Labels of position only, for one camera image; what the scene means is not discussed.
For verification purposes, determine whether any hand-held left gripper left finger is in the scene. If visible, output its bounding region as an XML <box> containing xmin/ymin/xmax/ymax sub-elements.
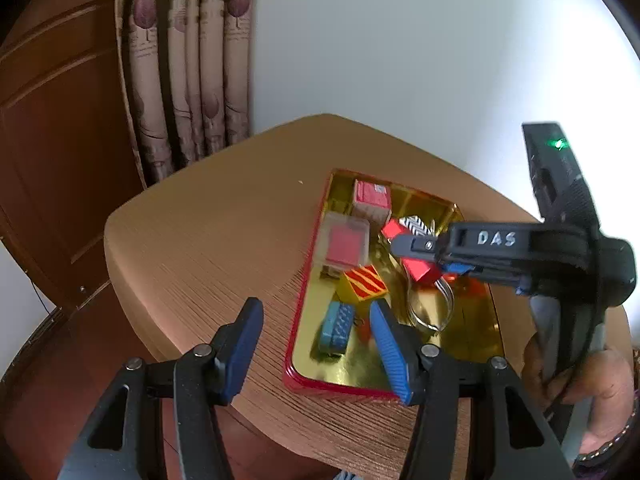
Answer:
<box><xmin>57</xmin><ymin>297</ymin><xmax>265</xmax><ymax>480</ymax></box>

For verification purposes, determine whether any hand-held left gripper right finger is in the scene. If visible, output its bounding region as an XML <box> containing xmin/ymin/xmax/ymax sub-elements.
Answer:
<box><xmin>369</xmin><ymin>299</ymin><xmax>573</xmax><ymax>480</ymax></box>

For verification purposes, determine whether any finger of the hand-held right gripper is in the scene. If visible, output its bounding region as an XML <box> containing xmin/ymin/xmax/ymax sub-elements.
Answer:
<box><xmin>390</xmin><ymin>222</ymin><xmax>591</xmax><ymax>268</ymax></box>
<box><xmin>440</xmin><ymin>261</ymin><xmax>533</xmax><ymax>296</ymax></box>

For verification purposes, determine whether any red tin box gold interior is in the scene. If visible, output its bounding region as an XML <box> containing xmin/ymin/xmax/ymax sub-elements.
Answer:
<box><xmin>282</xmin><ymin>169</ymin><xmax>503</xmax><ymax>404</ymax></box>

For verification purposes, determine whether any blue toy brick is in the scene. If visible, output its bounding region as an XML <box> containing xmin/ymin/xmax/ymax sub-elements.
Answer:
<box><xmin>317</xmin><ymin>301</ymin><xmax>357</xmax><ymax>357</ymax></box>

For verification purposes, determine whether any red block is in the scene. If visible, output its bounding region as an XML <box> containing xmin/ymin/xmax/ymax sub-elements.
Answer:
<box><xmin>400</xmin><ymin>255</ymin><xmax>445</xmax><ymax>286</ymax></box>

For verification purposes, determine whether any yellow cube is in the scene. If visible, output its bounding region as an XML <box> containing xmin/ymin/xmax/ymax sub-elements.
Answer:
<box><xmin>336</xmin><ymin>264</ymin><xmax>388</xmax><ymax>306</ymax></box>

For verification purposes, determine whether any red cube zebra striped face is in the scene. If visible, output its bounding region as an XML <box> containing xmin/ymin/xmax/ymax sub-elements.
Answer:
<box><xmin>381</xmin><ymin>215</ymin><xmax>437</xmax><ymax>243</ymax></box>

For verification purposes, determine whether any red carton box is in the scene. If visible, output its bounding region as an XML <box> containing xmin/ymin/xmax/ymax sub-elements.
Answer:
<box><xmin>351</xmin><ymin>179</ymin><xmax>393</xmax><ymax>223</ymax></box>

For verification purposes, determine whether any person's right hand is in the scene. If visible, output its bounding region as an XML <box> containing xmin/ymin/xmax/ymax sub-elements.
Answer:
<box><xmin>522</xmin><ymin>332</ymin><xmax>640</xmax><ymax>442</ymax></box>

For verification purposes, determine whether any brown wooden door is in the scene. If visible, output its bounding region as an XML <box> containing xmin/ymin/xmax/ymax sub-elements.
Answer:
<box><xmin>0</xmin><ymin>0</ymin><xmax>147</xmax><ymax>313</ymax></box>

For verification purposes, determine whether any beige patterned curtain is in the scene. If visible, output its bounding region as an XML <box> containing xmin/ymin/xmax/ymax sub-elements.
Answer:
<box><xmin>114</xmin><ymin>0</ymin><xmax>259</xmax><ymax>188</ymax></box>

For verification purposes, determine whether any beaded dark strap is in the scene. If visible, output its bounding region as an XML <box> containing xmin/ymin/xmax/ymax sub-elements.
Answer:
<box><xmin>574</xmin><ymin>400</ymin><xmax>640</xmax><ymax>467</ymax></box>

